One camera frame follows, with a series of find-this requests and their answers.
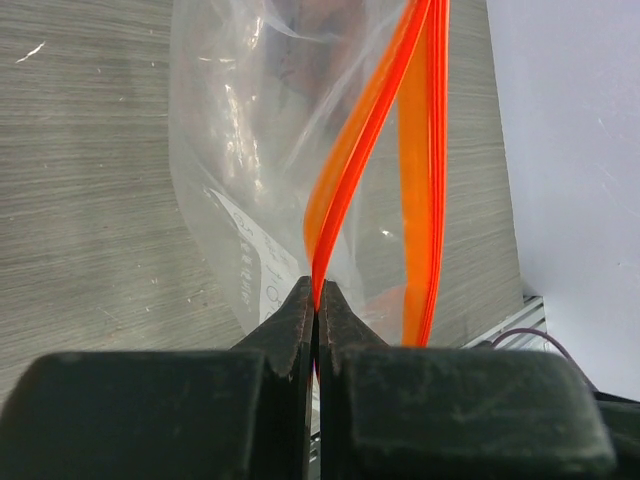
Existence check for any aluminium frame rail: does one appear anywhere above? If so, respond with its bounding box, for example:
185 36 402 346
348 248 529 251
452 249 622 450
463 296 547 348

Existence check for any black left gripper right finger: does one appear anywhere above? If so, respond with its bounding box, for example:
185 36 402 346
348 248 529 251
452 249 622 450
317 282 616 479

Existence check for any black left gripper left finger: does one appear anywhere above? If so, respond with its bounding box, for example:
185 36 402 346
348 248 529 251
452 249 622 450
1 277 314 479

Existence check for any clear zip top bag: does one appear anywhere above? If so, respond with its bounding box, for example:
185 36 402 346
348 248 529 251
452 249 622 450
169 1 450 347

